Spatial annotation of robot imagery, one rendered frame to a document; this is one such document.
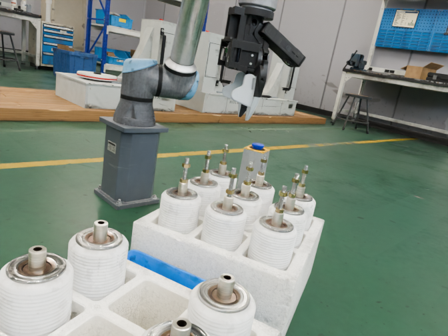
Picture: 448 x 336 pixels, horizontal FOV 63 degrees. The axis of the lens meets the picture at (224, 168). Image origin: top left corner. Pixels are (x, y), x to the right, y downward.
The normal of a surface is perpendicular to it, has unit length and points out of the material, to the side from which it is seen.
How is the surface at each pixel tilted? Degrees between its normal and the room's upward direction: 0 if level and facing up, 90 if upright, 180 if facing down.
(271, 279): 90
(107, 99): 90
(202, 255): 90
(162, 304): 90
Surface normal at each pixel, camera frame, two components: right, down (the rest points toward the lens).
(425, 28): -0.71, 0.07
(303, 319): 0.17, -0.95
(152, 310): -0.44, 0.18
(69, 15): 0.69, 0.31
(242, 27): 0.32, 0.31
